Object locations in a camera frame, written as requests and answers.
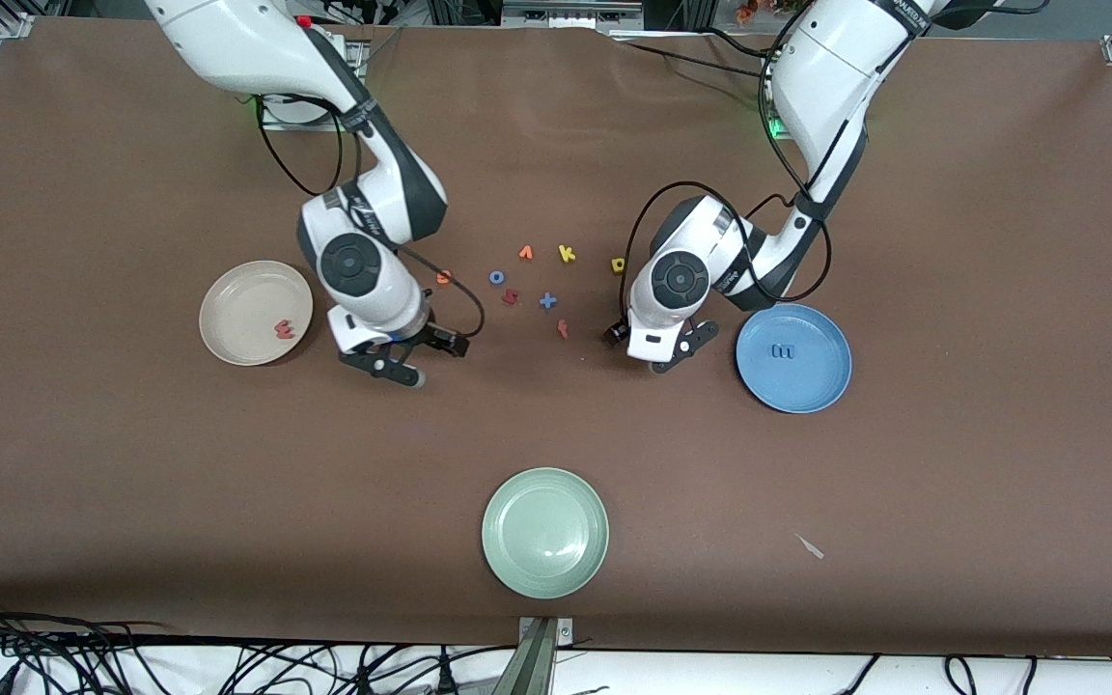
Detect beige brown plate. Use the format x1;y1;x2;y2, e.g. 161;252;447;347
199;260;315;367

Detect blue plate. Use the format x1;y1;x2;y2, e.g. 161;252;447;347
736;303;853;415

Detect pale green plate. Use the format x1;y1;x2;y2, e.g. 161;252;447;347
481;467;610;600

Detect brown table cover sheet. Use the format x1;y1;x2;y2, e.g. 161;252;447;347
0;17;1112;659

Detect orange artificial flowers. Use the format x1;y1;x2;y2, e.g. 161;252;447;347
735;0;808;25

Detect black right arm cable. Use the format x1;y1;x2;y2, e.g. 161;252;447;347
255;92;487;339

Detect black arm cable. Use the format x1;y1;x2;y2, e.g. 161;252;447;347
255;92;487;339
622;39;837;324

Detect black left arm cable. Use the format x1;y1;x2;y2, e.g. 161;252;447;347
622;39;837;324

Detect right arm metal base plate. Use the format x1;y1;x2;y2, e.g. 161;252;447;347
260;41;366;131

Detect black base cable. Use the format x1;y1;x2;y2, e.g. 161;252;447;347
609;37;777;84

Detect aluminium frame rail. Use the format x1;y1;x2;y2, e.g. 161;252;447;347
501;0;646;32

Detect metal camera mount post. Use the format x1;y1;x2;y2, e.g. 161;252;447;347
515;616;576;695

